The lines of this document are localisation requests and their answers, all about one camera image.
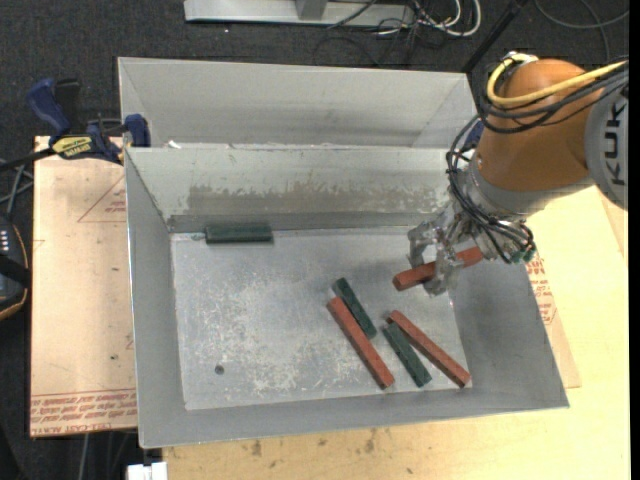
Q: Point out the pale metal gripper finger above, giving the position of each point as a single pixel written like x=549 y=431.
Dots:
x=441 y=275
x=415 y=245

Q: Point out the red-brown block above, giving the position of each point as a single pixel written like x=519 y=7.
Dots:
x=412 y=277
x=430 y=349
x=361 y=344

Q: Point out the dark green flat block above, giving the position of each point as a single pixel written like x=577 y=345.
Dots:
x=407 y=355
x=239 y=233
x=356 y=309

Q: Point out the grey metal bin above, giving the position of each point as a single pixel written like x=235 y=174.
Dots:
x=260 y=318

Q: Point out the brown cardboard board, red print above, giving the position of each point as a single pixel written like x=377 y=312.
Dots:
x=80 y=288

